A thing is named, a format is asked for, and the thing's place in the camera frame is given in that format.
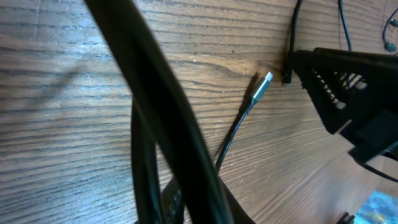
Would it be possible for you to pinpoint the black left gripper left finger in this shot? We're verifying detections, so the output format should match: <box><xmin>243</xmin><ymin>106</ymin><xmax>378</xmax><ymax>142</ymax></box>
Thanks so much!
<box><xmin>161</xmin><ymin>177</ymin><xmax>185</xmax><ymax>224</ymax></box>

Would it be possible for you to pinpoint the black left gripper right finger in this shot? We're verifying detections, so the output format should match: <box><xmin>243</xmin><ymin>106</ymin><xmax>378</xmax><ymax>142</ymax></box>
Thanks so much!
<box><xmin>218</xmin><ymin>177</ymin><xmax>256</xmax><ymax>224</ymax></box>

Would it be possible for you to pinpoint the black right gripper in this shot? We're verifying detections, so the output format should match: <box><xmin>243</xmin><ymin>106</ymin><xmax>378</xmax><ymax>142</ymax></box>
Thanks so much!
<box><xmin>288</xmin><ymin>47</ymin><xmax>397</xmax><ymax>163</ymax></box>

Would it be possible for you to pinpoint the black separated thin cable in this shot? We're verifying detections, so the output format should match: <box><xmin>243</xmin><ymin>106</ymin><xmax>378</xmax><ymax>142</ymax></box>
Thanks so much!
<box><xmin>381</xmin><ymin>7</ymin><xmax>398</xmax><ymax>54</ymax></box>

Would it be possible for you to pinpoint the black USB cable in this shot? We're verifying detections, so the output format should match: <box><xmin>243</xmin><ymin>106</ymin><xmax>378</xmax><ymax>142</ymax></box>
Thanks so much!
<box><xmin>83</xmin><ymin>0</ymin><xmax>354</xmax><ymax>224</ymax></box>

